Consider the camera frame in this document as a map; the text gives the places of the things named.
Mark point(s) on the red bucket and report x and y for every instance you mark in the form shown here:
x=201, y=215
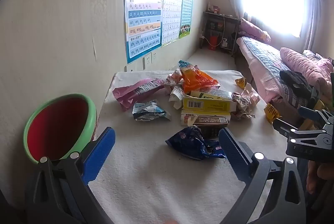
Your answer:
x=213, y=42

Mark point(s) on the white table wall poster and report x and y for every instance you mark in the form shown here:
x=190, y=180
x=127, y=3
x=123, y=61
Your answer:
x=171, y=18

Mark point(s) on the dark blue floral wrapper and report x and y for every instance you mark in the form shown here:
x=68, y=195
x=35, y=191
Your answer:
x=188, y=142

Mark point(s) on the orange snack wrapper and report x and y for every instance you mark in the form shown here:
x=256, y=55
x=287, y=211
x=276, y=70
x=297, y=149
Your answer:
x=194, y=79

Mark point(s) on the green red plastic bin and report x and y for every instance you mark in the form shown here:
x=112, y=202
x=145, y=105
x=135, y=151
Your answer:
x=57, y=127

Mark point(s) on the green chart wall poster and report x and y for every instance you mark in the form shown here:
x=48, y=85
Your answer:
x=185, y=12

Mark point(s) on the small yellow snack wrapper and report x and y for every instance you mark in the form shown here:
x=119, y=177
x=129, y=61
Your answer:
x=240, y=82
x=270, y=112

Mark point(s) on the silver blue snack wrapper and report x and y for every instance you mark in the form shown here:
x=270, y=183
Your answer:
x=148, y=112

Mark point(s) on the person's right hand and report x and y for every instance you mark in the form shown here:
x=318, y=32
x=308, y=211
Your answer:
x=322, y=177

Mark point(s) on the black cloth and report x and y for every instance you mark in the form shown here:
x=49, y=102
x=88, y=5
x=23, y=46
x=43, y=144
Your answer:
x=294, y=82

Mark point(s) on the pink folded blanket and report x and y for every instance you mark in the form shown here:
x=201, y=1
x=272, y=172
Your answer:
x=302, y=62

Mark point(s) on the pink quilted bedsheet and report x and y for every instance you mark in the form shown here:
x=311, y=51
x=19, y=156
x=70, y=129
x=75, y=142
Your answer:
x=263, y=80

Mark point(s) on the white wall socket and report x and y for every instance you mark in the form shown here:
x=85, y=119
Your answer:
x=154, y=56
x=147, y=61

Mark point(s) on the brown cardboard box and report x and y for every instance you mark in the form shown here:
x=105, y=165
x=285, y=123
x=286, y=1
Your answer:
x=208, y=121

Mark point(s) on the blue letter wall poster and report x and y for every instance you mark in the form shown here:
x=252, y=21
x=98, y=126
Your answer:
x=143, y=31

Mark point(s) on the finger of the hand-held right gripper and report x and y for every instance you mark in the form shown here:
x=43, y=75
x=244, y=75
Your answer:
x=310, y=112
x=289, y=126

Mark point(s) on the crumpled silver wrapper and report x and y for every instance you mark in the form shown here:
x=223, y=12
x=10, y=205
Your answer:
x=245, y=102

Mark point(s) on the pink floral pillow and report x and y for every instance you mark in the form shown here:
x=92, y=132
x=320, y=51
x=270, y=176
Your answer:
x=254, y=31

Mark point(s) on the pale yellow box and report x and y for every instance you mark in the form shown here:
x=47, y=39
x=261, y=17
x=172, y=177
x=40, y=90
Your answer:
x=214, y=93

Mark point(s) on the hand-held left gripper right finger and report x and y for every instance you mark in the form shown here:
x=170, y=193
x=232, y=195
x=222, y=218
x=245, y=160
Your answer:
x=233, y=152

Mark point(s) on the black metal shelf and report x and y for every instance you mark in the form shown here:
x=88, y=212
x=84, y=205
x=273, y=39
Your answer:
x=221, y=20

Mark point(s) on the yellow cardboard box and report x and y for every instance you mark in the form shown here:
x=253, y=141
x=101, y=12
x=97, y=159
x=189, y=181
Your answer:
x=208, y=106

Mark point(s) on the pink white crumpled wrapper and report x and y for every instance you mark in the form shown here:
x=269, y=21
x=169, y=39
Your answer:
x=173, y=79

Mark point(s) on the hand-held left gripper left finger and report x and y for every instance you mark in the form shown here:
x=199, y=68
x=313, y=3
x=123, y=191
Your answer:
x=100, y=155

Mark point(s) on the pink plastic wrapper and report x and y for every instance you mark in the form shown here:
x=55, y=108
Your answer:
x=127, y=93

